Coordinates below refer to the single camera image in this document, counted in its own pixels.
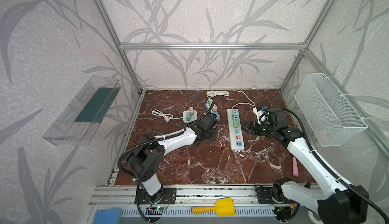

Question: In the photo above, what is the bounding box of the white square power strip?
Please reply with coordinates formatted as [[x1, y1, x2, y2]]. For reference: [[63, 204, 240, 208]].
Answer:
[[151, 108, 199, 124]]

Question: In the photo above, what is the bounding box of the blue power strip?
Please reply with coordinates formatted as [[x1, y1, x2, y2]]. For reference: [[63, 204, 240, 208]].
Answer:
[[205, 90, 229, 121]]

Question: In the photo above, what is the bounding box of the white long power strip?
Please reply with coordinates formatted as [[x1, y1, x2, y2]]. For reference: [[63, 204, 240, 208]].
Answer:
[[226, 85, 257, 152]]

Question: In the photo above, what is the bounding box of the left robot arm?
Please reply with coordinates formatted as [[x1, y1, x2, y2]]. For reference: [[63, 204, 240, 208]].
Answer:
[[117, 102, 218, 198]]

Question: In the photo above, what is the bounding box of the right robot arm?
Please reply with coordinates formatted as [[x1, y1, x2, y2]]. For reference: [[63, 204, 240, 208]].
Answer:
[[244, 106, 389, 224]]

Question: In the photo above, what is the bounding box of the purple pink toy rake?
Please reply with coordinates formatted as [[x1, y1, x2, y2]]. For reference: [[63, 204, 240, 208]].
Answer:
[[292, 156, 299, 177]]

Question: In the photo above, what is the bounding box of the yellow toy shovel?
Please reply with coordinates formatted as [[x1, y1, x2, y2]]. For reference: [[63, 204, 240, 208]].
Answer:
[[191, 198, 235, 217]]

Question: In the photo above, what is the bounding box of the white tape roll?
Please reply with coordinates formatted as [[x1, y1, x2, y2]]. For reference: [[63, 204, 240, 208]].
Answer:
[[308, 210, 322, 224]]

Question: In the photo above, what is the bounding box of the blue sponge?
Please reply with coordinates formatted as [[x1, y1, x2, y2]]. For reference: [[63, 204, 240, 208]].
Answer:
[[92, 208, 123, 224]]

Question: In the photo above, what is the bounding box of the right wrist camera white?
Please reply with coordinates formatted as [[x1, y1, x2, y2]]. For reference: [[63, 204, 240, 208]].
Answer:
[[253, 106, 268, 124]]

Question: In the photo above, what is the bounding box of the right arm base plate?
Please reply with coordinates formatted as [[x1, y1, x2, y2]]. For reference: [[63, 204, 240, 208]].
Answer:
[[254, 185, 286, 204]]

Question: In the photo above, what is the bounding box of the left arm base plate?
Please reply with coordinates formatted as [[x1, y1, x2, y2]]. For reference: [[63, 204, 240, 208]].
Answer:
[[134, 187, 177, 205]]

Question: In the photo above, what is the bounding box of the white wire basket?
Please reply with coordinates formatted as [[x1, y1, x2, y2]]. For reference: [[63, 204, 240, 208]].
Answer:
[[294, 73, 368, 147]]

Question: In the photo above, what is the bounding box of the aluminium frame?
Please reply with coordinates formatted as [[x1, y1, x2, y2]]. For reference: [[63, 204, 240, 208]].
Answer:
[[84, 0, 389, 224]]

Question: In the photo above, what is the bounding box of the clear plastic wall shelf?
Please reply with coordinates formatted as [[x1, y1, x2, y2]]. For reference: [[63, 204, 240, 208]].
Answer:
[[43, 76, 121, 146]]

